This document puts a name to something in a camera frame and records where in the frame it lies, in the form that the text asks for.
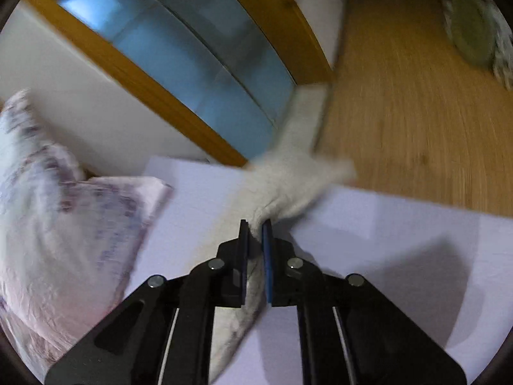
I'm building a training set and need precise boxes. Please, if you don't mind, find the cream knitted small garment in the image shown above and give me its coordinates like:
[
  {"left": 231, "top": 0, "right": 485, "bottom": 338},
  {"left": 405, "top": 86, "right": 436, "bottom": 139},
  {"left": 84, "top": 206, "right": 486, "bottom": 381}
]
[{"left": 190, "top": 152, "right": 357, "bottom": 384}]

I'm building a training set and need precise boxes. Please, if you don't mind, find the wooden framed glass door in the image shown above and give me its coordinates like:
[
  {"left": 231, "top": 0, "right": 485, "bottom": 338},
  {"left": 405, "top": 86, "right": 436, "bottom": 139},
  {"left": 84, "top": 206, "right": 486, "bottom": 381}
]
[{"left": 27, "top": 0, "right": 333, "bottom": 166}]

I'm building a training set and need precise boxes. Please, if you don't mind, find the green patterned floor cushion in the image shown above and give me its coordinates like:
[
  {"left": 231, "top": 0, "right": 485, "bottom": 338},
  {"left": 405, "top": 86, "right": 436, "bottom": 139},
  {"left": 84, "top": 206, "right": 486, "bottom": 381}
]
[{"left": 442, "top": 0, "right": 512, "bottom": 90}]

